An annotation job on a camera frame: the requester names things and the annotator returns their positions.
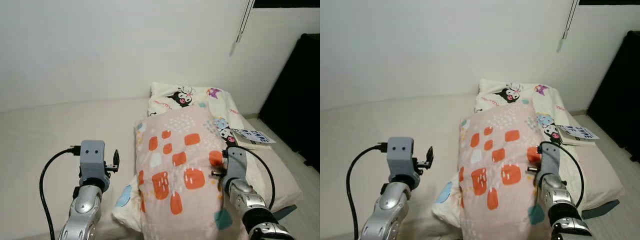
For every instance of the pink pillow with orange spots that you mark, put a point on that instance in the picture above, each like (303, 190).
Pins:
(180, 165)
(500, 160)

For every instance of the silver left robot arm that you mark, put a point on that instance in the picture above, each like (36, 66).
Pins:
(387, 210)
(82, 210)

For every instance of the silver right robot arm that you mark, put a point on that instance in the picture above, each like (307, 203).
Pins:
(557, 197)
(245, 200)

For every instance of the white blue printed book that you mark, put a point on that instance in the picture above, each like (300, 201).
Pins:
(577, 132)
(255, 136)

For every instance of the black wardrobe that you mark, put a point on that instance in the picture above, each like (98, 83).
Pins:
(295, 100)
(620, 95)

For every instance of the white blind pull wand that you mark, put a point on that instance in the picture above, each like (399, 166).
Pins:
(239, 37)
(564, 35)

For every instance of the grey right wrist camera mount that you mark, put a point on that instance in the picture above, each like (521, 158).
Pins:
(236, 162)
(550, 160)

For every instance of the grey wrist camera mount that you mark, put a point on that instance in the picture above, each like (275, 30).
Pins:
(236, 162)
(401, 152)
(550, 160)
(93, 155)

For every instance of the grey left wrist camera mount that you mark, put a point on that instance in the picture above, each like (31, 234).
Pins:
(93, 155)
(401, 152)

